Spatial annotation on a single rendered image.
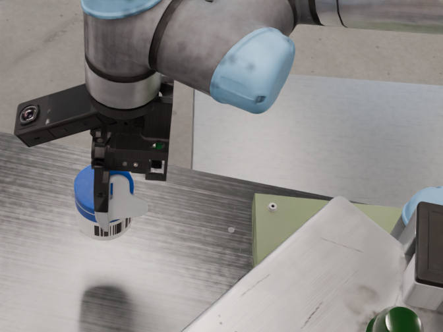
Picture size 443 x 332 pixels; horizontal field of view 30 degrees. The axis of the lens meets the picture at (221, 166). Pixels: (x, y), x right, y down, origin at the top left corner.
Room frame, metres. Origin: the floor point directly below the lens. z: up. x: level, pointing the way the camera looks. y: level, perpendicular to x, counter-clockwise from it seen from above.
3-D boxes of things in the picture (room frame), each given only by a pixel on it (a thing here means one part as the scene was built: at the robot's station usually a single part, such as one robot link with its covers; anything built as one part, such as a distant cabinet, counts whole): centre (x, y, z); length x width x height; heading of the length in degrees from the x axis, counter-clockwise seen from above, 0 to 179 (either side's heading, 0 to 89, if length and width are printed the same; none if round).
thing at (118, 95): (0.55, 0.11, 1.22); 0.08 x 0.08 x 0.05
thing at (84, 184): (0.54, 0.13, 0.99); 0.07 x 0.07 x 0.07
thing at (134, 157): (0.55, 0.10, 1.14); 0.09 x 0.08 x 0.12; 98
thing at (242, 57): (0.53, 0.01, 1.29); 0.11 x 0.11 x 0.08; 71
